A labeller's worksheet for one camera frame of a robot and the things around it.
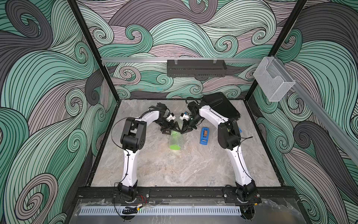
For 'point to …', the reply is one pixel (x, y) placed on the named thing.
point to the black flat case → (217, 102)
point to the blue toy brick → (240, 130)
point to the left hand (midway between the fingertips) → (176, 131)
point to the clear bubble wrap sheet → (177, 139)
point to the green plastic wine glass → (175, 134)
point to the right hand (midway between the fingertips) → (181, 133)
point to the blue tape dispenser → (204, 136)
